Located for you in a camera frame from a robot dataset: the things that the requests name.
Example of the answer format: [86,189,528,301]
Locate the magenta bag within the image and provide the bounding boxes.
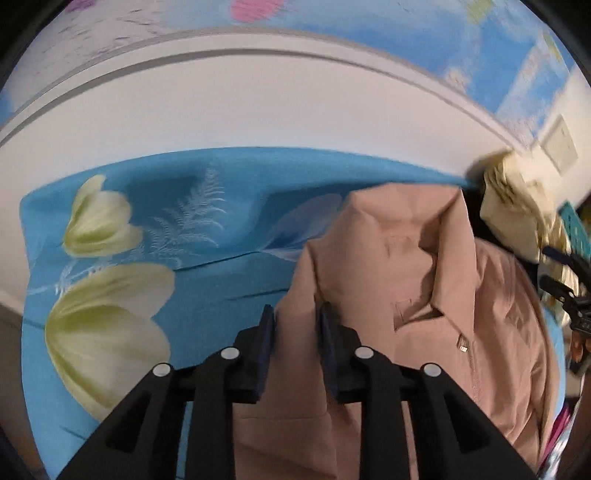
[539,401,575,475]

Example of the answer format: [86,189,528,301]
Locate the cream yellow garment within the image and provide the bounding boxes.
[479,150,584,324]

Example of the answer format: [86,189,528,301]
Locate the white double wall socket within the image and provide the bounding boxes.
[541,115,578,175]

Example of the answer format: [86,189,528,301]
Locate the turquoise perforated plastic basket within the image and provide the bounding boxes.
[559,202,591,260]

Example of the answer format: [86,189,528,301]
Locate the colourful wall map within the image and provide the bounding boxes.
[1,0,575,145]

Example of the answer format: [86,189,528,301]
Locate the blue floral bed sheet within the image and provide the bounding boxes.
[20,148,463,478]

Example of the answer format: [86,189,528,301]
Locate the pink jacket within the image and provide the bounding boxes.
[235,184,559,479]

